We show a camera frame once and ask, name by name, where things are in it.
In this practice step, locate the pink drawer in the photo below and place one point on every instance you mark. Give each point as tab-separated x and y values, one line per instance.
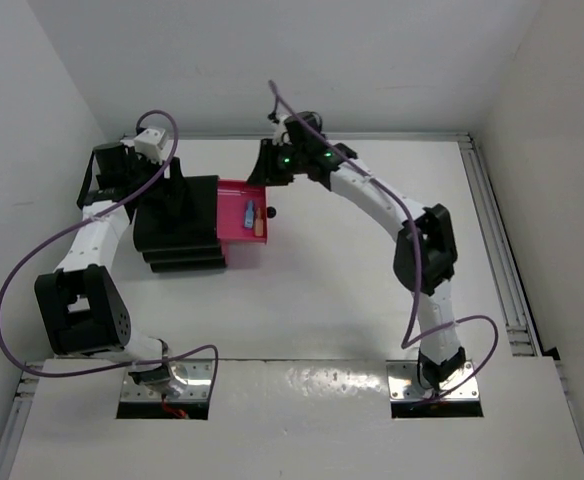
242	255
232	196

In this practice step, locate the aluminium rail right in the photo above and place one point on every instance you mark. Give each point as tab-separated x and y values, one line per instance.
521	333

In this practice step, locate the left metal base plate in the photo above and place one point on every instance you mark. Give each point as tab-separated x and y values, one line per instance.
184	381

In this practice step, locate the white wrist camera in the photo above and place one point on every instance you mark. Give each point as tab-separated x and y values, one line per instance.
280	134
150	143

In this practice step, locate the blue highlighter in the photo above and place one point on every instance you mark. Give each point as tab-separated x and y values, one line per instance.
249	215

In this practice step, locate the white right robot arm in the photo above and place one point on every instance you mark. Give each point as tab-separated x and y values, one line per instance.
425	247

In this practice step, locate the orange highlighter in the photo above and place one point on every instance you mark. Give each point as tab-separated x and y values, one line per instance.
258	223

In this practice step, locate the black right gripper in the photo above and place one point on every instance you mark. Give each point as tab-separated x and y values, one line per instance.
267	172

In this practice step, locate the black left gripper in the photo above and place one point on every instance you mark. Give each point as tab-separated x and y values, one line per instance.
175	187

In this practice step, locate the pink top drawer front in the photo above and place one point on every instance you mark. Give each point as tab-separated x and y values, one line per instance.
232	196

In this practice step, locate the black top drawer knob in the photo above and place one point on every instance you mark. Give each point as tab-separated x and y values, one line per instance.
271	212

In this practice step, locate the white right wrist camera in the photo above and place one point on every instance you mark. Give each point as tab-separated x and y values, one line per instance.
280	134

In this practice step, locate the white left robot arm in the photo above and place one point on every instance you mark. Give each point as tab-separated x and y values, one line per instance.
82	310

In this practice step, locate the black drawer cabinet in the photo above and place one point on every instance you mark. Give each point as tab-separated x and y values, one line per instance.
187	245

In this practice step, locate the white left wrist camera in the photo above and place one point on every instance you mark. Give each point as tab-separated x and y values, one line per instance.
150	143

